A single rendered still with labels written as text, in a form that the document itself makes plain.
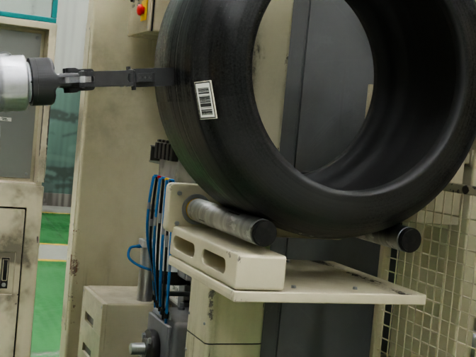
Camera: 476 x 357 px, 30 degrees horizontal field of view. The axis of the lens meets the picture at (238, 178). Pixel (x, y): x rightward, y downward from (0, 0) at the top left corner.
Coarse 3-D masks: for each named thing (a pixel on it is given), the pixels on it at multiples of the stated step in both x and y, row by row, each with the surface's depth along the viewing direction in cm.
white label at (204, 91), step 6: (198, 84) 139; (204, 84) 138; (210, 84) 137; (198, 90) 140; (204, 90) 139; (210, 90) 138; (198, 96) 140; (204, 96) 139; (210, 96) 138; (198, 102) 140; (204, 102) 139; (210, 102) 138; (198, 108) 141; (204, 108) 140; (210, 108) 138; (204, 114) 140; (210, 114) 139; (216, 114) 138
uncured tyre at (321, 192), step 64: (192, 0) 144; (256, 0) 139; (384, 0) 177; (448, 0) 152; (192, 64) 140; (384, 64) 180; (448, 64) 170; (192, 128) 144; (256, 128) 141; (384, 128) 181; (448, 128) 155; (256, 192) 144; (320, 192) 146; (384, 192) 150
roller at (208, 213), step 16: (192, 208) 172; (208, 208) 165; (224, 208) 160; (208, 224) 165; (224, 224) 156; (240, 224) 149; (256, 224) 144; (272, 224) 145; (256, 240) 144; (272, 240) 145
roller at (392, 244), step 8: (376, 232) 162; (384, 232) 160; (392, 232) 157; (400, 232) 155; (408, 232) 155; (416, 232) 156; (368, 240) 166; (376, 240) 163; (384, 240) 160; (392, 240) 157; (400, 240) 155; (408, 240) 155; (416, 240) 156; (392, 248) 159; (400, 248) 155; (408, 248) 155; (416, 248) 156
